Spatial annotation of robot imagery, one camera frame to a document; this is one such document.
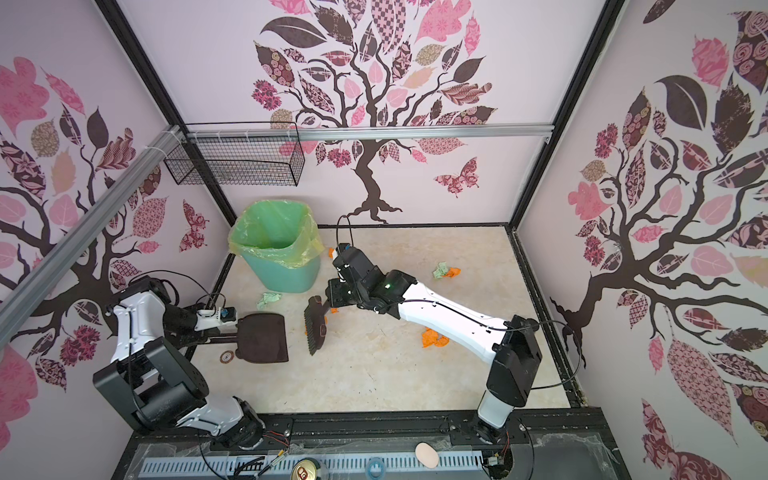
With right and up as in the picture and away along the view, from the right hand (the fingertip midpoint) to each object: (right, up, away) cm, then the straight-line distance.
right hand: (327, 288), depth 73 cm
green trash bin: (-22, +1, +24) cm, 32 cm away
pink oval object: (+25, -40, -4) cm, 47 cm away
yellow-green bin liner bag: (-22, +16, +28) cm, 38 cm away
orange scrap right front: (+29, -17, +16) cm, 37 cm away
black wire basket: (-33, +41, +21) cm, 57 cm away
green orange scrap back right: (+35, +2, +32) cm, 48 cm away
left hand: (-34, -13, +6) cm, 37 cm away
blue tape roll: (+12, -43, -4) cm, 45 cm away
